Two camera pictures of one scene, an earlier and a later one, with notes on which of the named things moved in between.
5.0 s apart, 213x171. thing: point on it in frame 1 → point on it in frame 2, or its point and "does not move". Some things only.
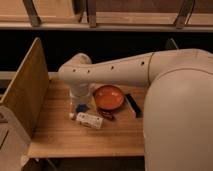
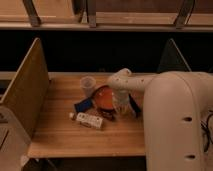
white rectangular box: [90, 120] does not move
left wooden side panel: [26, 91] does not move
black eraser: [137, 111] does not move
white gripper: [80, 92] → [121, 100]
